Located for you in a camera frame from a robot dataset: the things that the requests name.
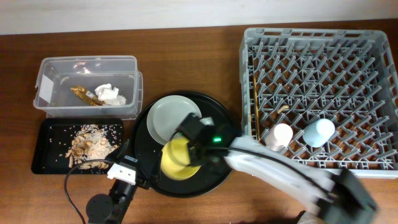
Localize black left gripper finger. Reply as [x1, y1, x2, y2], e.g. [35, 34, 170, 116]
[112, 139, 129, 162]
[149, 169, 160, 187]

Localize round black tray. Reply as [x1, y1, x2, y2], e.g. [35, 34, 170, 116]
[129, 91, 240, 198]

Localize yellow bowl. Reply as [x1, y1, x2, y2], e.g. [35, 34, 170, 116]
[160, 137, 201, 180]

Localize grey plate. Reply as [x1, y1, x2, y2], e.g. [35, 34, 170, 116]
[146, 95, 201, 145]

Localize white napkin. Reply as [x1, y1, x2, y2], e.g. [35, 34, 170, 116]
[95, 83, 126, 106]

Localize brown snack wrapper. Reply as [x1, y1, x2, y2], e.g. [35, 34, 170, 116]
[70, 85, 105, 106]

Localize wooden chopstick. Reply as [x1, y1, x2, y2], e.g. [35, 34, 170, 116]
[255, 105, 261, 141]
[252, 76, 260, 141]

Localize pink cup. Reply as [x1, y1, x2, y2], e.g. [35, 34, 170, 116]
[264, 123, 293, 152]

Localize blue cup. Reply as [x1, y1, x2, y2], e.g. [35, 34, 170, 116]
[303, 119, 335, 147]

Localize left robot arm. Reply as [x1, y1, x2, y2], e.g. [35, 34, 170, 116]
[86, 141, 162, 224]

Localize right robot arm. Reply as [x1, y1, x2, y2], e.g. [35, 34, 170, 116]
[175, 113, 379, 224]

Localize food scrap in rack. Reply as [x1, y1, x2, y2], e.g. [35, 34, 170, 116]
[277, 105, 289, 114]

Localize grey dishwasher rack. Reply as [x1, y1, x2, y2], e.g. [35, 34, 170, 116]
[239, 28, 397, 179]

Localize food scraps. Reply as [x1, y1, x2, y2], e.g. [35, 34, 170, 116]
[65, 124, 119, 170]

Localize clear plastic bin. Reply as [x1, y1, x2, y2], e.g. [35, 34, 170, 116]
[33, 55, 144, 120]

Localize black rectangular tray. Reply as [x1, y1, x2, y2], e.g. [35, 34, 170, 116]
[31, 118, 124, 174]

